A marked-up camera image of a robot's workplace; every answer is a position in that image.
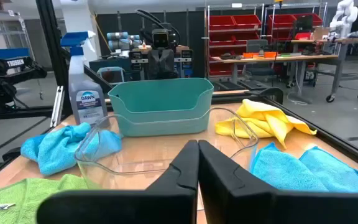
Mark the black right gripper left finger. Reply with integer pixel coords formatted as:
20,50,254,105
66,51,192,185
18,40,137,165
37,139,200,224

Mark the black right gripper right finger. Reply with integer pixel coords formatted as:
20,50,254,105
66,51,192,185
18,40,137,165
198,139,358,224

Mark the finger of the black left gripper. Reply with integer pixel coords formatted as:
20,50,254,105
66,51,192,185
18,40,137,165
162,51,177,79
148,51,163,79

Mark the blue microfiber towel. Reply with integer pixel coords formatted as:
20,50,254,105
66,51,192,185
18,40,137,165
249,142,358,193
20,122,124,177

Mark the yellow microfiber towel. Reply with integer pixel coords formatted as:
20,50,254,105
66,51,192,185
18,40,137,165
214,98,318,149

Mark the green microfiber towel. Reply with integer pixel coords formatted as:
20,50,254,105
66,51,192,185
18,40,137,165
0,174,90,224

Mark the teal plastic basket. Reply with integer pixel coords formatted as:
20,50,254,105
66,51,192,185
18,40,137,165
107,77,214,138

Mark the grey teach pendant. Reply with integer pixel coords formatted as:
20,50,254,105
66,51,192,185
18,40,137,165
96,66,126,85

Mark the red bin shelving unit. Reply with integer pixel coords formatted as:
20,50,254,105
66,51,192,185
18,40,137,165
264,2,328,41
204,3,265,78

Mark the blue spray bottle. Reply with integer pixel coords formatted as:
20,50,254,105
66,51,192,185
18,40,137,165
60,30,111,128

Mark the white pillar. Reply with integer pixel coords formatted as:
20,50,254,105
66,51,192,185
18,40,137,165
60,0,102,66

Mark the silver aluminium bar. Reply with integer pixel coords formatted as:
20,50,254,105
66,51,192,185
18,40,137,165
50,85,65,128

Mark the wooden top workbench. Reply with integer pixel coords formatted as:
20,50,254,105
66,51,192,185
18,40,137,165
211,53,340,97

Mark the black monitor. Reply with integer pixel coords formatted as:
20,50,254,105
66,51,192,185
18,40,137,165
293,14,314,34

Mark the blue storage bin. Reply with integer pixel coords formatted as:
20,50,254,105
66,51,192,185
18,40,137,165
0,47,30,60

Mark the grey wheeled workbench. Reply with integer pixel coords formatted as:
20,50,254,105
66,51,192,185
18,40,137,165
290,29,358,103

